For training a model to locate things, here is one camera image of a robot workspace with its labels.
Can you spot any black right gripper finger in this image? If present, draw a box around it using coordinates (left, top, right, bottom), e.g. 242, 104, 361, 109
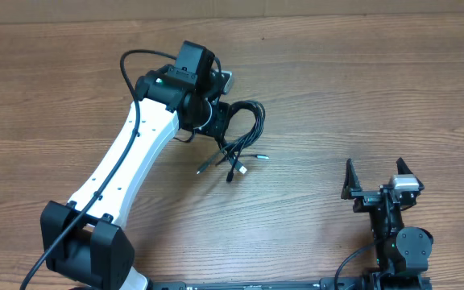
396, 157, 412, 175
341, 159, 362, 200

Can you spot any black thin plug cable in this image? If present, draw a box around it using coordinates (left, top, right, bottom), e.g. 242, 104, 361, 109
196, 102, 270, 183

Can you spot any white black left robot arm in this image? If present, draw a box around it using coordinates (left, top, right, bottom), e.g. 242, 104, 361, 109
38, 41, 231, 289

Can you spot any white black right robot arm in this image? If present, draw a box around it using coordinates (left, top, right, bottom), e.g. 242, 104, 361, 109
333, 158, 433, 289

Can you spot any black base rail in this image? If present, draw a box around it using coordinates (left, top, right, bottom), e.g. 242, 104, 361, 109
147, 277, 433, 290

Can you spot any cardboard back wall panel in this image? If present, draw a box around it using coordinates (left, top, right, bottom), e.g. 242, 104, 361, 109
0, 0, 464, 24

